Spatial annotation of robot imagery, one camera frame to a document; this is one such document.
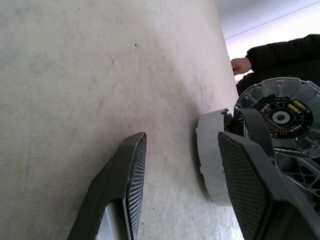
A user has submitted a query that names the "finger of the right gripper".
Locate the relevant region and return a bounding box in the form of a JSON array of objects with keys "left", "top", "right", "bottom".
[{"left": 239, "top": 107, "right": 320, "bottom": 215}]

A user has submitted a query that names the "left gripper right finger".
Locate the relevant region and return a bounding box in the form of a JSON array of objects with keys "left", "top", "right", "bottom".
[{"left": 217, "top": 131, "right": 320, "bottom": 240}]

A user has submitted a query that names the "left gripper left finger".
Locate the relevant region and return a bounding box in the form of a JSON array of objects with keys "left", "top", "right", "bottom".
[{"left": 66, "top": 131, "right": 148, "bottom": 240}]

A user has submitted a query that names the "grey spoked motor disc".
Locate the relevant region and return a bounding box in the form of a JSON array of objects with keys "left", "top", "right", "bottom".
[{"left": 233, "top": 76, "right": 320, "bottom": 157}]

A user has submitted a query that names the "person's bare hand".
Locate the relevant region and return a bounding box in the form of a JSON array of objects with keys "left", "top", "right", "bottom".
[{"left": 230, "top": 57, "right": 252, "bottom": 74}]

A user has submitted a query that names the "person in black jacket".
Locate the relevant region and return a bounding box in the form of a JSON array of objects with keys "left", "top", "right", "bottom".
[{"left": 236, "top": 33, "right": 320, "bottom": 97}]

